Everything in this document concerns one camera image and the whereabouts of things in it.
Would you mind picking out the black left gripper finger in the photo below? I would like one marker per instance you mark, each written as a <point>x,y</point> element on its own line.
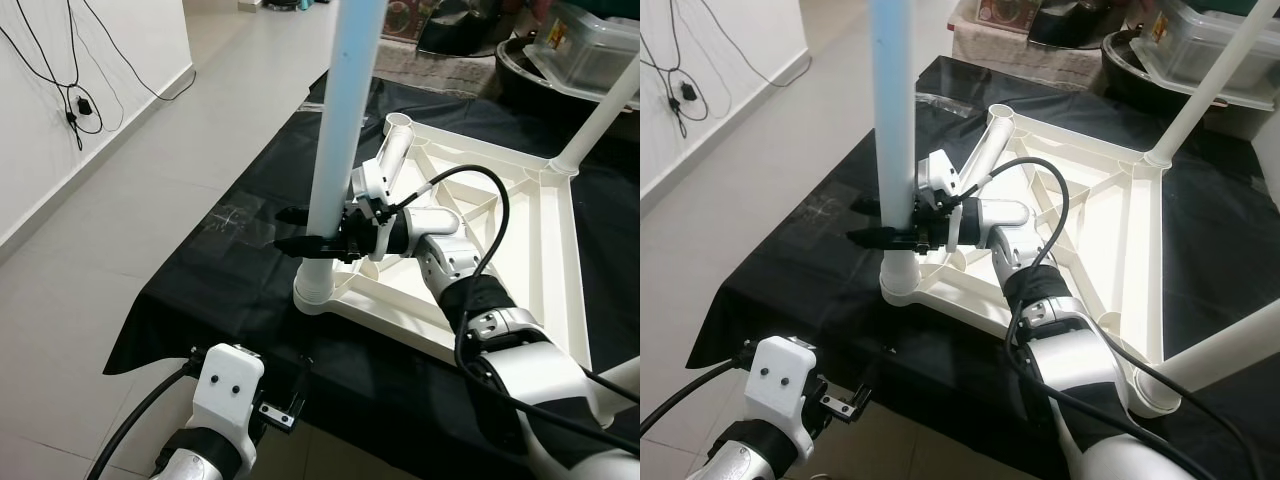
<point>863,372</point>
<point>300,380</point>

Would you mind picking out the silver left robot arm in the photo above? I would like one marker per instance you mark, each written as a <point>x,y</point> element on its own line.
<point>750,462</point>
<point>200,460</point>

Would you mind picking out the black tablecloth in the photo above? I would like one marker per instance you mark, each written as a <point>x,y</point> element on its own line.
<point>200,290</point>
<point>780,290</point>

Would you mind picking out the beige bench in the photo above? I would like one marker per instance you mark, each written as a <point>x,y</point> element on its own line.
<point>450,70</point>
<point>1030,55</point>

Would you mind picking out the white plastic table top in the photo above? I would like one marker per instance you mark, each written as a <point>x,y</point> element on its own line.
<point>550,250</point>
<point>1130,260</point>

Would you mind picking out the black wok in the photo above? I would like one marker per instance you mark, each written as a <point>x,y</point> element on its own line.
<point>520,85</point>
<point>1125,75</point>

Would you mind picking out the dark curved glossy panel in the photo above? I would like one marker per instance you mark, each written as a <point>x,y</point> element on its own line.
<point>455,30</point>
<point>1065,22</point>

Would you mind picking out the clear plastic container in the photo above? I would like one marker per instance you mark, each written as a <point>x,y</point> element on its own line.
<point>1200,45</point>
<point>590,50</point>

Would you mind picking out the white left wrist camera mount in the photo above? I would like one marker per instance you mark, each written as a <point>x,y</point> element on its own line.
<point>228,385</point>
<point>785,380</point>

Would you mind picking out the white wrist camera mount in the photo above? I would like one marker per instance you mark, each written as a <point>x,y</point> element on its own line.
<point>372,180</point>
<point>938,172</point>
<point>785,380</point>
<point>228,385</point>

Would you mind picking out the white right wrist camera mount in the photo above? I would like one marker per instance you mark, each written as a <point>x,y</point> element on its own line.
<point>938,172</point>
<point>372,180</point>

